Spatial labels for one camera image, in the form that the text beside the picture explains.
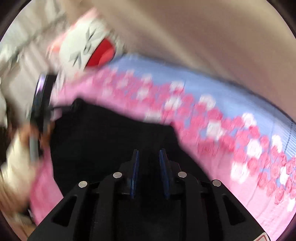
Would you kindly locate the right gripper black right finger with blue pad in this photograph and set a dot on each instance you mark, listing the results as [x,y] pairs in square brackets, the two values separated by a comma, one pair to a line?
[169,173]

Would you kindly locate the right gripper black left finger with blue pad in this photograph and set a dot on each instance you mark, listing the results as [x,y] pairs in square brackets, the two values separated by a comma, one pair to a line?
[129,171]

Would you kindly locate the black pants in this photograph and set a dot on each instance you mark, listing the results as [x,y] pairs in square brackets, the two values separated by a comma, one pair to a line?
[90,143]

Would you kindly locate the person's left hand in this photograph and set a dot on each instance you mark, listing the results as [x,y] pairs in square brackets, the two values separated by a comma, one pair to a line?
[31,137]

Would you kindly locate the pink rose bedspread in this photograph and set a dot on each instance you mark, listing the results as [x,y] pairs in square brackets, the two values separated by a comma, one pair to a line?
[244,145]

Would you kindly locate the white cartoon face pillow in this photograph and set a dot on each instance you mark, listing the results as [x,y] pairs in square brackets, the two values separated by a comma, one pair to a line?
[87,44]

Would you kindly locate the beige curtain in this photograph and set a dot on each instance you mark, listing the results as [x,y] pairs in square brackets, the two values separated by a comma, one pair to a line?
[247,42]

